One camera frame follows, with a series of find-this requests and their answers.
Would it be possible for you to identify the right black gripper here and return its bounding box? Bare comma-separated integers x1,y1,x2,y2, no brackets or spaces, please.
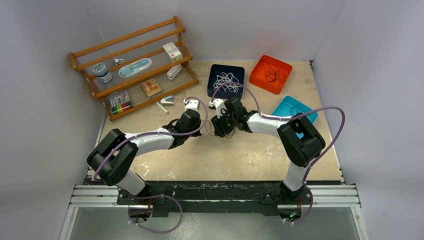
211,109,238,138

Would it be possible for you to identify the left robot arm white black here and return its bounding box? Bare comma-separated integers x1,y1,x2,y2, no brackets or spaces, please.
86,109,202,205

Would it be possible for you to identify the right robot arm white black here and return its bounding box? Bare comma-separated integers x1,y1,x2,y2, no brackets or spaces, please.
208,97,326,204

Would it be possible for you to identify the small blue white stapler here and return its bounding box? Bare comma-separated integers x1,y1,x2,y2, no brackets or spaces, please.
160,95,175,106

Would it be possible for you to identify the dark navy square tray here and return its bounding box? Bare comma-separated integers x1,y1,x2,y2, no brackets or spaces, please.
207,64,245,99

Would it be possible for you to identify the orange patterned small pack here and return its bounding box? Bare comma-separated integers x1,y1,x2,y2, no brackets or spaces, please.
140,78,162,97

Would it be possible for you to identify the cyan square tray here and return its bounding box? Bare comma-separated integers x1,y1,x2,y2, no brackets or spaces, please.
271,95,312,117

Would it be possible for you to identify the orange square tray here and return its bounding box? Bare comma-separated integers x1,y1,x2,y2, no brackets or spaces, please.
249,55,293,95

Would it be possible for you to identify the white red small box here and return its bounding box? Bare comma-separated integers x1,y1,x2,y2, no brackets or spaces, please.
162,42,183,63

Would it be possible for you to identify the coloured marker set pack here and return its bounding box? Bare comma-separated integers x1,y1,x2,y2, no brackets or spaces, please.
109,89,133,115

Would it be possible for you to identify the oval blue white package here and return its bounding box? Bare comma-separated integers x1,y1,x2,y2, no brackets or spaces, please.
118,58,152,78

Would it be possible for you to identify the wooden three-tier rack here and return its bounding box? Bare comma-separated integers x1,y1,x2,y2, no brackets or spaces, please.
69,16,199,122

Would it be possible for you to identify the small metal clip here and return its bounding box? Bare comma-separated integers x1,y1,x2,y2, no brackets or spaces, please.
114,58,126,66

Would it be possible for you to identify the blue white round jar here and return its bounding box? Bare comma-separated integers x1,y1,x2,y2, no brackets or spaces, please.
91,62,113,84

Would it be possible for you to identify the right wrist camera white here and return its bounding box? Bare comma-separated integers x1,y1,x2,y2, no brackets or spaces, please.
208,98,227,118

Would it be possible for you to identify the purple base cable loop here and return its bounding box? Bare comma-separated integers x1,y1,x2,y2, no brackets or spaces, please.
127,194,185,235

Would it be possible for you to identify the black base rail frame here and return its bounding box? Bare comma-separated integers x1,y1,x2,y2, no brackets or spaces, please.
69,180,361,221

